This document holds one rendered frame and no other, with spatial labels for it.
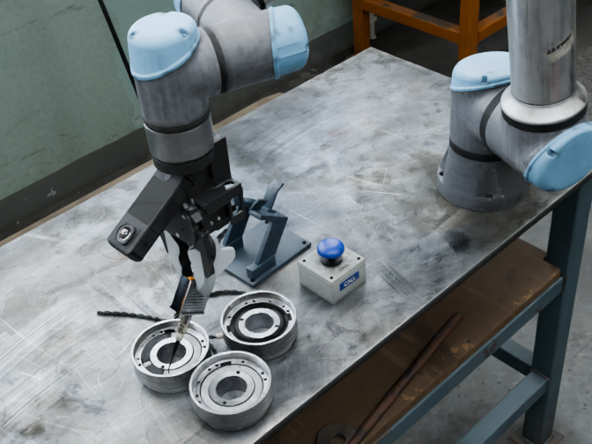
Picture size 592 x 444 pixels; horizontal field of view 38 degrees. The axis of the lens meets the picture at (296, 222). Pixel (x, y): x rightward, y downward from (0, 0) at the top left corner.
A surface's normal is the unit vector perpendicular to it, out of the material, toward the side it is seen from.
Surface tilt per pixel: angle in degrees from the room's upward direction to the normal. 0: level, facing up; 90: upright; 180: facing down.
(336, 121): 0
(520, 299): 0
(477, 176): 72
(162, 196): 31
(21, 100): 90
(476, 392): 0
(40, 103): 90
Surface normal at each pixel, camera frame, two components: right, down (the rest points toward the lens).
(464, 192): -0.52, 0.30
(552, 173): 0.45, 0.62
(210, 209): 0.72, 0.39
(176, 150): 0.01, 0.62
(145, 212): -0.42, -0.43
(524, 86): -0.68, 0.59
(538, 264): -0.07, -0.78
